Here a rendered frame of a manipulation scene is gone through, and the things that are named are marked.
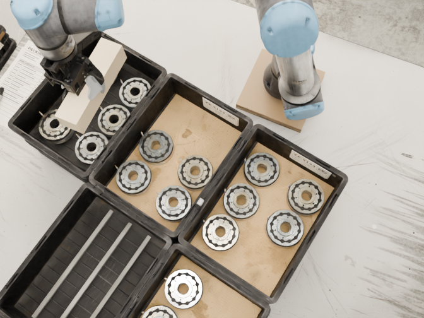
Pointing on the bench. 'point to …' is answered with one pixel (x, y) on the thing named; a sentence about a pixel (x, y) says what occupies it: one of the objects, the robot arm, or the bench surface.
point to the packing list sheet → (20, 81)
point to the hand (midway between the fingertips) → (91, 82)
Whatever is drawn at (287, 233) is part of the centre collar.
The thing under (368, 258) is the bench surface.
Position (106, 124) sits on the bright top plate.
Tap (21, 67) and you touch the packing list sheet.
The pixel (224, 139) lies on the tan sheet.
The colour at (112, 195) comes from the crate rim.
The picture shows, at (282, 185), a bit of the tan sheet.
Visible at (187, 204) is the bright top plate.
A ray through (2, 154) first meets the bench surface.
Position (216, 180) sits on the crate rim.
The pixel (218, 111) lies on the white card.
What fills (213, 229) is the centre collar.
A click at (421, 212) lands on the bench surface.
